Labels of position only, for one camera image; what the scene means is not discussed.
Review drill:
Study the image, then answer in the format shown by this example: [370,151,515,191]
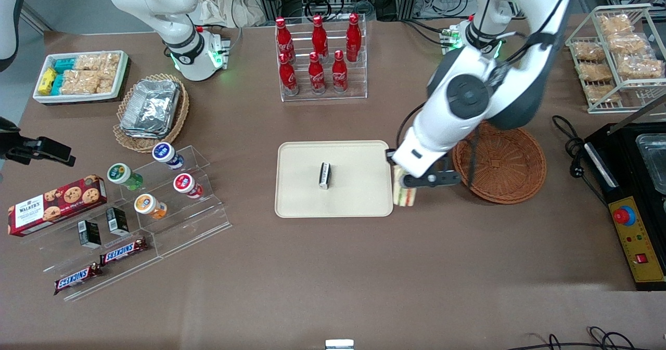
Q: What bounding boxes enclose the white rectangular snack bin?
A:
[32,50,130,105]

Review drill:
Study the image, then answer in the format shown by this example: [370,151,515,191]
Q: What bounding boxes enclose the red cap small bottle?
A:
[173,173,204,200]

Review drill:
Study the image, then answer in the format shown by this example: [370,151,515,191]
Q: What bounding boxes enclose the bagged cracker pack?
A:
[584,83,621,104]
[572,42,607,62]
[578,61,613,82]
[608,33,648,55]
[617,54,664,79]
[598,15,634,35]

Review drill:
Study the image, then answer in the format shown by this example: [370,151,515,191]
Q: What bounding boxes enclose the clear acrylic bottle rack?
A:
[275,13,368,102]

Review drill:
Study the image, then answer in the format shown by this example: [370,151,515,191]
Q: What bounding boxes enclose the orange cap small bottle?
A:
[134,193,168,221]

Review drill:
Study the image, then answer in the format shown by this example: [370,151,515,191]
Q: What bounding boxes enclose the yellow snack pack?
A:
[37,68,57,96]

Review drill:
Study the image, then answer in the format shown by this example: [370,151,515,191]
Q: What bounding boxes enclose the crumpled clear plastic bag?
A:
[195,0,266,27]

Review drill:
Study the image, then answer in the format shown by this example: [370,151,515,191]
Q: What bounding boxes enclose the red cola bottle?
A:
[278,54,299,96]
[275,17,296,63]
[311,15,329,62]
[331,50,349,94]
[345,13,363,62]
[308,52,326,95]

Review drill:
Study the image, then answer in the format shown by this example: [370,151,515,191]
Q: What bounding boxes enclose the small black box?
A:
[106,207,130,237]
[78,220,102,250]

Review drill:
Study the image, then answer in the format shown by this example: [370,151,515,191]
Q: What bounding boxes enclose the black appliance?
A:
[583,98,666,292]

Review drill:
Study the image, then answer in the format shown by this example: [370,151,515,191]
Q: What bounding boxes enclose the light wicker basket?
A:
[113,73,190,153]

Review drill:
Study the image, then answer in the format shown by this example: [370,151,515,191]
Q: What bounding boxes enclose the yellow emergency stop panel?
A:
[608,196,666,284]

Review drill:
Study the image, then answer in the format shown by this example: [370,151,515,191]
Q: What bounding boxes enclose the beige plastic tray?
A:
[275,140,394,218]

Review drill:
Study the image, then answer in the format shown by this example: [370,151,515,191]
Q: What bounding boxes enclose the stack of foil trays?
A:
[120,79,182,139]

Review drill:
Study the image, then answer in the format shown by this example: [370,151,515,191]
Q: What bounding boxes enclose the white wire rack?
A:
[565,3,666,114]

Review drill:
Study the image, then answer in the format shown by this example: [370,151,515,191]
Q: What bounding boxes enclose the red Walkers cookie box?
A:
[8,175,108,237]

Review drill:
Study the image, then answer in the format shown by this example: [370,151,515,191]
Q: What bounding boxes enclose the clear acrylic stepped shelf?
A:
[121,145,232,260]
[21,199,163,303]

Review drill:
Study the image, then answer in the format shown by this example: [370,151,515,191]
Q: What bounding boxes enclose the black cables bundle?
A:
[513,327,666,350]

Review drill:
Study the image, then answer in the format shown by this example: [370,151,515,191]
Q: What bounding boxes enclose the blue cap small bottle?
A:
[152,142,185,171]

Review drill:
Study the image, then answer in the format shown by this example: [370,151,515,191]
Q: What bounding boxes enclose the black power cable with plug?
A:
[553,115,609,205]

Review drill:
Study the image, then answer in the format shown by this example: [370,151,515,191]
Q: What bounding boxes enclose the brown wicker basket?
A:
[452,120,547,205]

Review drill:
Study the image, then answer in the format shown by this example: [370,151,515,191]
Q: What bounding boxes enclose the green cap small bottle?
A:
[107,163,144,191]

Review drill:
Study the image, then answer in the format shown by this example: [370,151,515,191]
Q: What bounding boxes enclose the Snickers chocolate bar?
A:
[54,263,102,295]
[99,237,149,266]

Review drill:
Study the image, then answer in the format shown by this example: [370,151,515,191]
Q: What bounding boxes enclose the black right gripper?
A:
[0,116,76,166]

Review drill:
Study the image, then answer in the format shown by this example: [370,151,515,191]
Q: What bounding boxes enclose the triangular sandwich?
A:
[393,165,418,206]

